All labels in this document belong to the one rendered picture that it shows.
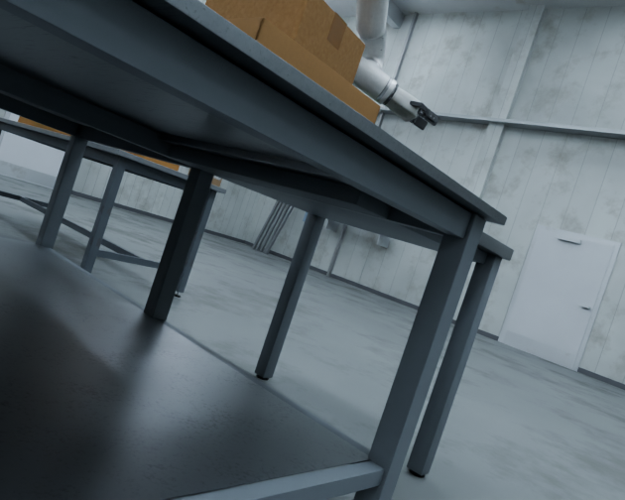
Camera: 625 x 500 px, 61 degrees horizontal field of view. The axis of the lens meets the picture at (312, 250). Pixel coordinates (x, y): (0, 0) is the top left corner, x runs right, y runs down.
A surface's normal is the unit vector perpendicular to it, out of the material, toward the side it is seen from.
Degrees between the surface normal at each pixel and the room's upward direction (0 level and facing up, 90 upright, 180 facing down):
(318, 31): 90
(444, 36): 90
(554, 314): 90
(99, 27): 90
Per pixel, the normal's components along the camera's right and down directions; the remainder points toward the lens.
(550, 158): -0.62, -0.19
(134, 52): 0.71, 0.25
